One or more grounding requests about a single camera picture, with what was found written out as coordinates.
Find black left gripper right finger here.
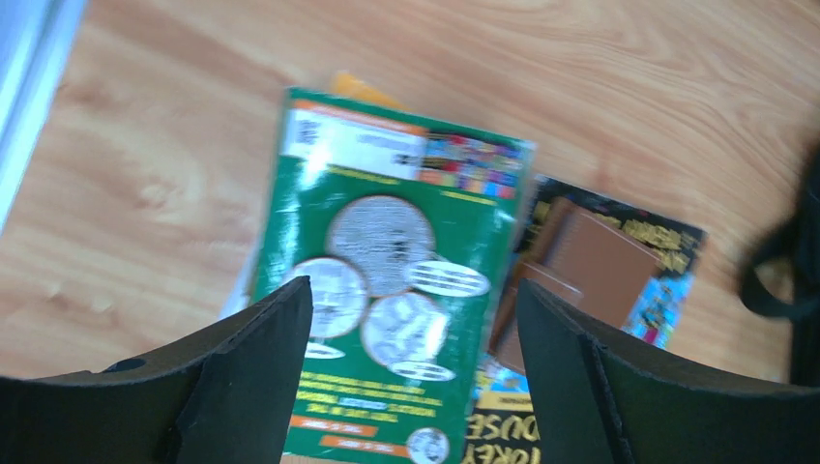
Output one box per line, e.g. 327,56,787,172
516,280,819,463

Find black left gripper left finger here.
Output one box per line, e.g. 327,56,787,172
1,276,312,463

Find black yellow storey treehouse book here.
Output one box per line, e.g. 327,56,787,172
462,175,706,463

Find brown leather wallet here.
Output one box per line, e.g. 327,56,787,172
489,197,659,374

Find green paperback book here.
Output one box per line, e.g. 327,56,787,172
253,87,535,463

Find black fabric student bag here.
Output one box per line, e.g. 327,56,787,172
739,145,819,387

